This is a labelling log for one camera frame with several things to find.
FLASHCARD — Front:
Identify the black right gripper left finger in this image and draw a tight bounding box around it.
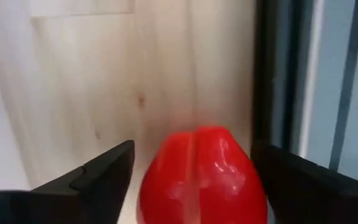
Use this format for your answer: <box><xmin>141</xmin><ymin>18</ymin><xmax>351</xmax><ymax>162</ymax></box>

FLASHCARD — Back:
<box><xmin>0</xmin><ymin>139</ymin><xmax>135</xmax><ymax>224</ymax></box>

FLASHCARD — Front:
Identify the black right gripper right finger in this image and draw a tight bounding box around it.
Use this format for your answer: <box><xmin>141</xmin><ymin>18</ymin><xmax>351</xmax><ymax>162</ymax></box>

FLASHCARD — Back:
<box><xmin>250</xmin><ymin>141</ymin><xmax>358</xmax><ymax>224</ymax></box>

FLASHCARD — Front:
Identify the red toy bell pepper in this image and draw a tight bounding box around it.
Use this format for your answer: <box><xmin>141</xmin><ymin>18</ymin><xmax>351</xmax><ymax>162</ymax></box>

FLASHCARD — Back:
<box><xmin>136</xmin><ymin>125</ymin><xmax>269</xmax><ymax>224</ymax></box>

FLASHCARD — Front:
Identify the black metal table frame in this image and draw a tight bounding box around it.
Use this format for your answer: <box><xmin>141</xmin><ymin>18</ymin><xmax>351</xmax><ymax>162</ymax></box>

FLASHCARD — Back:
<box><xmin>250</xmin><ymin>0</ymin><xmax>295</xmax><ymax>150</ymax></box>

